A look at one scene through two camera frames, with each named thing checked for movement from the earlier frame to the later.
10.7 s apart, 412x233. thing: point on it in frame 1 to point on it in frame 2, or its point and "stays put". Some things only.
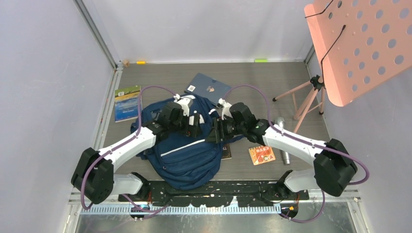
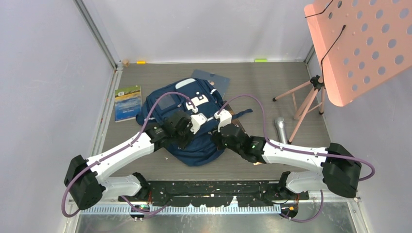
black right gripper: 217,133 to 216,138
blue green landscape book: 126,103 stays put
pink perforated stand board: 361,43 stays put
